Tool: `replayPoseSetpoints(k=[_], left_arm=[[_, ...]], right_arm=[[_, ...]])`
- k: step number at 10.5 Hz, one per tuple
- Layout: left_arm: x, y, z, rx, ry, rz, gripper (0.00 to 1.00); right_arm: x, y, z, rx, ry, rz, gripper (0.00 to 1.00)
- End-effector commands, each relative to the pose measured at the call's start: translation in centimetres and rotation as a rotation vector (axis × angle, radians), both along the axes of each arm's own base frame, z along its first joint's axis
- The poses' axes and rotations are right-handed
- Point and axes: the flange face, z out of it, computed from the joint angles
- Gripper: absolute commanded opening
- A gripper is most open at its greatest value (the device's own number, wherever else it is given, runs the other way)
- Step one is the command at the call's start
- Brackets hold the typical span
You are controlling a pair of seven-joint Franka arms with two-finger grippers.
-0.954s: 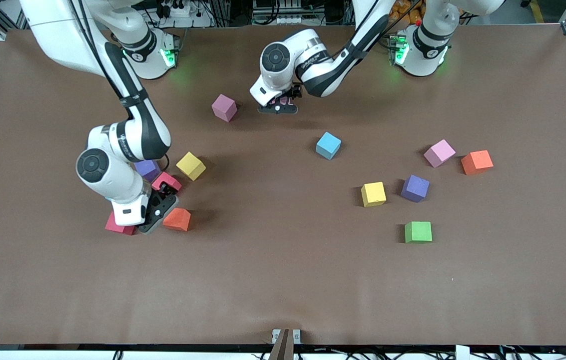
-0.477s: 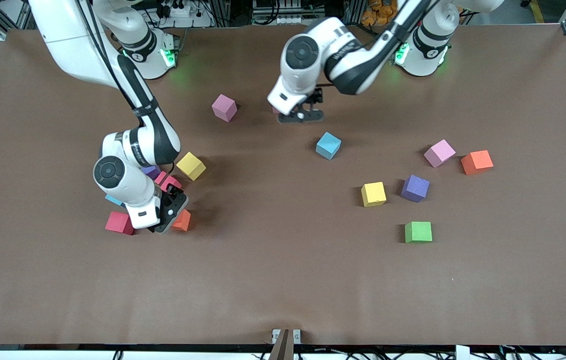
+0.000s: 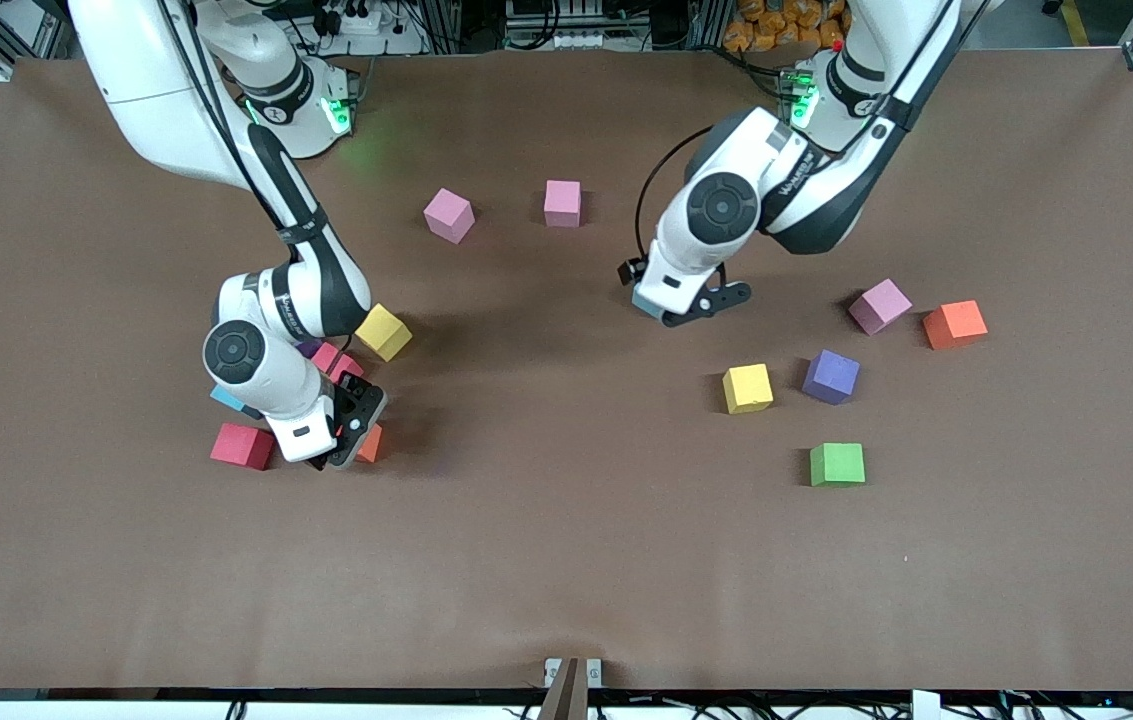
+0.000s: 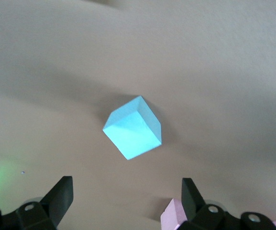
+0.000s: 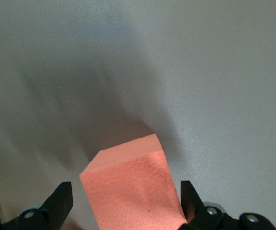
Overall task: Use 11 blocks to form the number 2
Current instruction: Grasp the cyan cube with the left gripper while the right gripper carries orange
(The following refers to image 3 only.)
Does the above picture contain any white power strip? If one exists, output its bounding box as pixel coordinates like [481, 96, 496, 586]
[311, 0, 427, 58]

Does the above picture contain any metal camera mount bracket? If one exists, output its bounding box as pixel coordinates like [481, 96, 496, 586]
[543, 656, 604, 720]

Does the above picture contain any yellow foam cube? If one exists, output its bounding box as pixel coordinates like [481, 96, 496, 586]
[354, 303, 414, 363]
[722, 363, 775, 415]

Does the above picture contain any grey electronics box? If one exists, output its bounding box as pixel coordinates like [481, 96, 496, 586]
[504, 0, 609, 51]

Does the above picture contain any green foam cube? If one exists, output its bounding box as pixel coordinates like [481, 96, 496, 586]
[810, 442, 867, 488]

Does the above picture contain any red foam cube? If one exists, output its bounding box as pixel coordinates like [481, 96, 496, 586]
[209, 422, 278, 472]
[309, 342, 366, 387]

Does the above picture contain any orange packets pile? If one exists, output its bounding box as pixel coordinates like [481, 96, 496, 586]
[721, 0, 845, 53]

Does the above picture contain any pink foam cube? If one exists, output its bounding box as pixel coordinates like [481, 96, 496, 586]
[424, 187, 477, 245]
[847, 278, 914, 336]
[543, 179, 583, 229]

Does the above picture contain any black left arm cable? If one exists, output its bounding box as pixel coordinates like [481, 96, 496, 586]
[634, 125, 727, 263]

